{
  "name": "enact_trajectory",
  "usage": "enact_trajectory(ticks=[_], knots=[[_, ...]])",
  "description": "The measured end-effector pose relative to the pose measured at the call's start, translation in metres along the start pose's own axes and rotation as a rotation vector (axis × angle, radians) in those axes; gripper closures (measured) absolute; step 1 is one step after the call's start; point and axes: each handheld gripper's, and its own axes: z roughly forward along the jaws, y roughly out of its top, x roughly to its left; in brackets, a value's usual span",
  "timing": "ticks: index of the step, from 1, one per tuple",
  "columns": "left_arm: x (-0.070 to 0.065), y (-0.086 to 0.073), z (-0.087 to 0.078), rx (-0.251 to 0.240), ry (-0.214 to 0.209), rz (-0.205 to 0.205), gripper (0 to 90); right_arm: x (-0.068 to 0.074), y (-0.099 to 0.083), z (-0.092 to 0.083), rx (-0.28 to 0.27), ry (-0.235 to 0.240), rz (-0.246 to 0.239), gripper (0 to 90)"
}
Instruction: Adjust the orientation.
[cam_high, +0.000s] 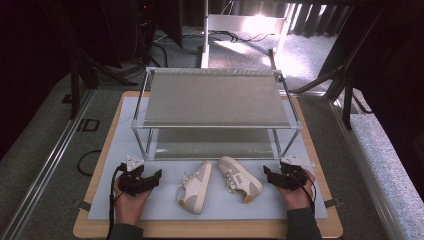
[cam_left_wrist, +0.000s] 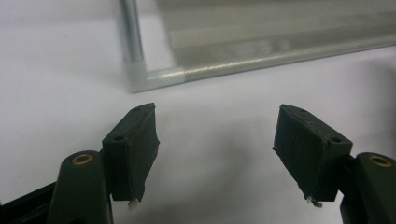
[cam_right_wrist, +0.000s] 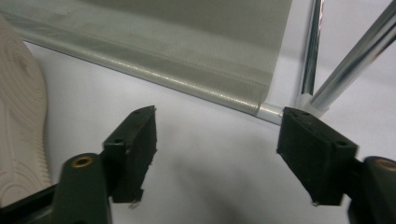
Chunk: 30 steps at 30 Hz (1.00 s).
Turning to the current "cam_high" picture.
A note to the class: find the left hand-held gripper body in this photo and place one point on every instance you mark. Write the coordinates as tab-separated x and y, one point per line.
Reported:
131	185

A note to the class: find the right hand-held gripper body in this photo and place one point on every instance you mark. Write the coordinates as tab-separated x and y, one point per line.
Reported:
295	180

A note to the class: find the white and grey sneaker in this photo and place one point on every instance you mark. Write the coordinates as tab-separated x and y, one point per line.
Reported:
196	190
241	180

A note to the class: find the metal two-tier shoe rack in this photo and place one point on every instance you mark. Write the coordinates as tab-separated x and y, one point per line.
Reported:
216	100

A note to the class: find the person's right hand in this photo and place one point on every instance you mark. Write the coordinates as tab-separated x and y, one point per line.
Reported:
298	200

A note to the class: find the person's left hand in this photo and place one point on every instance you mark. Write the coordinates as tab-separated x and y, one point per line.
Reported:
130	208

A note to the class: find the light blue mat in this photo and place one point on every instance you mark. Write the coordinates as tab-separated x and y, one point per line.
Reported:
160	206

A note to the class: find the black metal stand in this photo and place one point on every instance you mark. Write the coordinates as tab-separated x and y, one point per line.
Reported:
347	106
74	93

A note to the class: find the black equipment tower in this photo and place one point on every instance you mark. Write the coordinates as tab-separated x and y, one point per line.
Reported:
145	26

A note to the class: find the dark pleated curtain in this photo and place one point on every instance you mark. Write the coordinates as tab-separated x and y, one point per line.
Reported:
313	20

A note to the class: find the metal floor rail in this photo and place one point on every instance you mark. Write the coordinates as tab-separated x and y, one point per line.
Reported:
43	173
363	173

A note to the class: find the black rectangular floor bracket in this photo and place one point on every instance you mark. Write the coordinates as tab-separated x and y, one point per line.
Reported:
81	125

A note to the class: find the white metal frame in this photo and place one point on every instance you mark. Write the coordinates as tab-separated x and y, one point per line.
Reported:
205	40

